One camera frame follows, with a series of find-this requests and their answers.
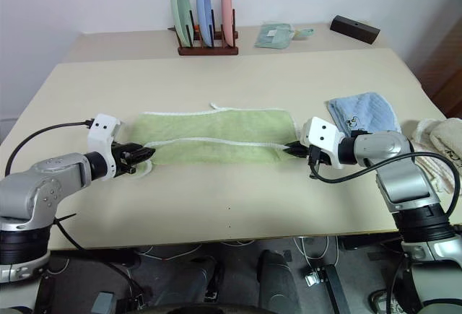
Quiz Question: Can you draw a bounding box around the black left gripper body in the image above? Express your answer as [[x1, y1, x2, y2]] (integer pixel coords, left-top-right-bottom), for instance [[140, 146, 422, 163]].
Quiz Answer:
[[110, 141, 143, 178]]

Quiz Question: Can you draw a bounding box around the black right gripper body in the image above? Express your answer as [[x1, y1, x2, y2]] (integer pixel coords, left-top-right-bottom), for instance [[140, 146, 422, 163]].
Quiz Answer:
[[301, 141, 333, 167]]

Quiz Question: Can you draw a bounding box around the green towel with white trim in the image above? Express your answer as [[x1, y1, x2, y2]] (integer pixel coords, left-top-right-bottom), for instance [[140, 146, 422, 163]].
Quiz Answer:
[[124, 101, 300, 180]]

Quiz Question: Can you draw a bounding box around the light blue towel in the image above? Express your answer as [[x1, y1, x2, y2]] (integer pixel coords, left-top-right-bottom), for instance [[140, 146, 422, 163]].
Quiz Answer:
[[326, 92, 403, 139]]

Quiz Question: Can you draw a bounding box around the cream striped lace towel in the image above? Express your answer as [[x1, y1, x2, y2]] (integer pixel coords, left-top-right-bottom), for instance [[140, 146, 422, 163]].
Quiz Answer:
[[400, 118, 458, 194]]

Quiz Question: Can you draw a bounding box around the cream towel with dark embroidery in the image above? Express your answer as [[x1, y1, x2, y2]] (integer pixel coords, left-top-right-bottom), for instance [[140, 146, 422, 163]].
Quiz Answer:
[[428, 116, 462, 170]]

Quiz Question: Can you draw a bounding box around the teal folded cloth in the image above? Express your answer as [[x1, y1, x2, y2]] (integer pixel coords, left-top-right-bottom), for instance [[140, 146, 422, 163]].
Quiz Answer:
[[253, 22, 295, 50]]

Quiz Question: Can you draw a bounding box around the small pale green utensil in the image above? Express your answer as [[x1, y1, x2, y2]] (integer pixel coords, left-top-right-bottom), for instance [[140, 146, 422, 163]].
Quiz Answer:
[[293, 26, 315, 41]]

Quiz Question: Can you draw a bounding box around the brown wooden dish rack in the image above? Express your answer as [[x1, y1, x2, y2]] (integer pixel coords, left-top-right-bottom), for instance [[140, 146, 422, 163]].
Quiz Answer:
[[167, 8, 240, 57]]

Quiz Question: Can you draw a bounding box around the dark grey rounded shape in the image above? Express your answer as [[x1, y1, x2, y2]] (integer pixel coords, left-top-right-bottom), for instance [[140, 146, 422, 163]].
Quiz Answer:
[[138, 250, 225, 308], [258, 249, 301, 314]]

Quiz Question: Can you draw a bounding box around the dark brown rectangular box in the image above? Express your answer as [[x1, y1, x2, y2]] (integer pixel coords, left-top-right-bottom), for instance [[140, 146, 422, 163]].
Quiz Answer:
[[329, 14, 381, 45]]

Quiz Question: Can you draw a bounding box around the black metal bar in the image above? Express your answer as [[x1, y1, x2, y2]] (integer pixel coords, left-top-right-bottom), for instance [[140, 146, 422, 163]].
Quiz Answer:
[[316, 263, 352, 314]]

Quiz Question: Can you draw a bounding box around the green plate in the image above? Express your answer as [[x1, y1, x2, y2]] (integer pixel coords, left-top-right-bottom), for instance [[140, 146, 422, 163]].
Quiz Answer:
[[170, 0, 195, 47]]

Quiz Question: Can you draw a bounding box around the grey small box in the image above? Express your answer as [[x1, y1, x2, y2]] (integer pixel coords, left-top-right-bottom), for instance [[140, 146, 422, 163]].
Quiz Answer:
[[89, 291, 117, 314]]

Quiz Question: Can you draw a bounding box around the pink plate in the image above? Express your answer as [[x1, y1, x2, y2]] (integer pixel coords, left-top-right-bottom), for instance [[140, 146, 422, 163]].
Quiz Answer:
[[220, 0, 236, 47]]

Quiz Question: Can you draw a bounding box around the blue plate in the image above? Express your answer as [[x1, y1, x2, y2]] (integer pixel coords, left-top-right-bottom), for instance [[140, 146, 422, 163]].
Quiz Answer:
[[195, 0, 214, 48]]

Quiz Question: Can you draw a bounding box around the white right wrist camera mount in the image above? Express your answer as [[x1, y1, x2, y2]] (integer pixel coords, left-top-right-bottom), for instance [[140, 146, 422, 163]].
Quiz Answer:
[[300, 115, 344, 170]]

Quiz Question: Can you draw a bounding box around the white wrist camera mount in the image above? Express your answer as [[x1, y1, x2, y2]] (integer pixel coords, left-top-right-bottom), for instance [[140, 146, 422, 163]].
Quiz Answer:
[[86, 113, 123, 182], [300, 115, 344, 170]]

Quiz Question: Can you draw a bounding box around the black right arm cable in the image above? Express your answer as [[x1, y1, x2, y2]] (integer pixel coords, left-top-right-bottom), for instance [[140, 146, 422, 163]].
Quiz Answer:
[[308, 151, 462, 221]]

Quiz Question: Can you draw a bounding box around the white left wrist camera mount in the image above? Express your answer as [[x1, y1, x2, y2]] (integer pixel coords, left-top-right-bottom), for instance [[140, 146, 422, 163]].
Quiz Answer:
[[86, 113, 123, 182]]

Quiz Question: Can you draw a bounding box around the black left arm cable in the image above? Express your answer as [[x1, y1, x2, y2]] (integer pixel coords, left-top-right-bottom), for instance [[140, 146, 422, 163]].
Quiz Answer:
[[4, 120, 93, 178]]

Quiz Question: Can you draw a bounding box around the black cable under arm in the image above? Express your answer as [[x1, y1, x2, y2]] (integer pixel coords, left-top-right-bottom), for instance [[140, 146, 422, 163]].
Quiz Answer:
[[53, 212, 147, 302]]

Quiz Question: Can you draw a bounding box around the white thin cable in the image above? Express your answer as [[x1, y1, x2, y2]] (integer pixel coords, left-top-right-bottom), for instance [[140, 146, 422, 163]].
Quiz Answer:
[[292, 235, 341, 269], [136, 238, 256, 261]]

